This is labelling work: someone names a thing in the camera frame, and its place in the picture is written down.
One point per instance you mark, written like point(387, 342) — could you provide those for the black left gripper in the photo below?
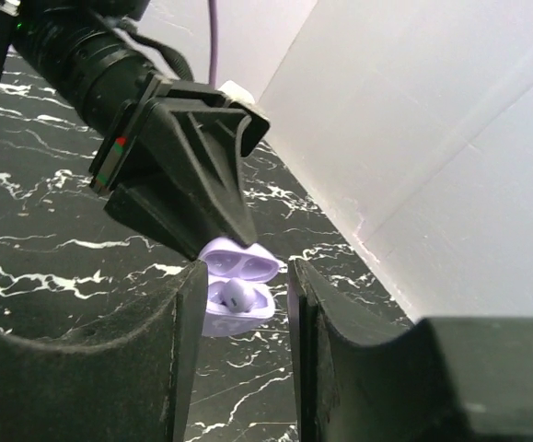
point(198, 194)

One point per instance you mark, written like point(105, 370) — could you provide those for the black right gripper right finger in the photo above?
point(359, 377)

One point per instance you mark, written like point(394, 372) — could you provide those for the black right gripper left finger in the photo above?
point(125, 377)

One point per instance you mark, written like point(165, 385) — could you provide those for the purple earbud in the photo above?
point(238, 296)

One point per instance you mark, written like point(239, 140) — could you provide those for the purple charging case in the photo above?
point(225, 260)

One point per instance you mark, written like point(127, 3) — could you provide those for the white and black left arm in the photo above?
point(89, 52)

